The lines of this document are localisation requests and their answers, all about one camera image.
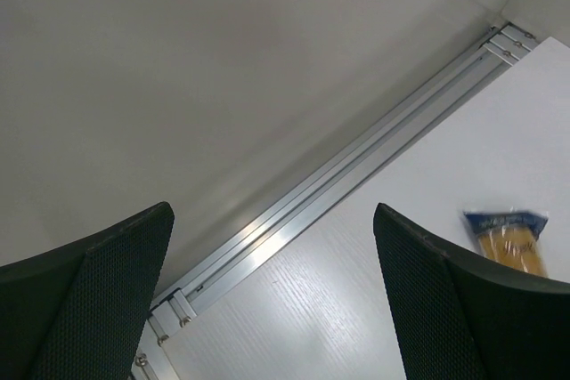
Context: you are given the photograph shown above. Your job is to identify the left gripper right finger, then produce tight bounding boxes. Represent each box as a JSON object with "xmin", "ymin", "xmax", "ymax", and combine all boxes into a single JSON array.
[{"xmin": 373, "ymin": 204, "xmax": 569, "ymax": 379}]

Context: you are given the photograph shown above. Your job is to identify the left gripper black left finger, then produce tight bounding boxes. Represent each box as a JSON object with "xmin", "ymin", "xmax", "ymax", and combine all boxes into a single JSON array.
[{"xmin": 1, "ymin": 202, "xmax": 175, "ymax": 379}]

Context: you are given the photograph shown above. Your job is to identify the aluminium table frame rail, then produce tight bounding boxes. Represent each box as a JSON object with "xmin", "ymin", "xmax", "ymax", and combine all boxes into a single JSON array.
[{"xmin": 130, "ymin": 23, "xmax": 539, "ymax": 379}]

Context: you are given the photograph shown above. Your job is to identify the yellow blue spaghetti bag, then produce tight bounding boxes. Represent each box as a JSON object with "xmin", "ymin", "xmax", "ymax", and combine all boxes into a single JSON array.
[{"xmin": 462, "ymin": 210, "xmax": 549, "ymax": 278}]

